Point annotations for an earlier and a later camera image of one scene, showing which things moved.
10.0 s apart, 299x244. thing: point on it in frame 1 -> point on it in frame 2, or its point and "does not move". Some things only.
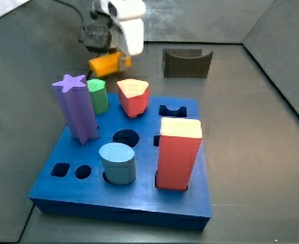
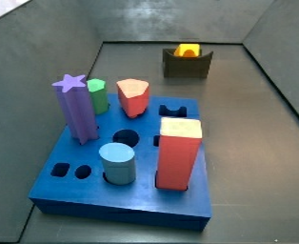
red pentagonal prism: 134,92 does not move
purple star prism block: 80,113 does not move
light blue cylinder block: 119,159 does not move
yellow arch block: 107,65 -> 188,50
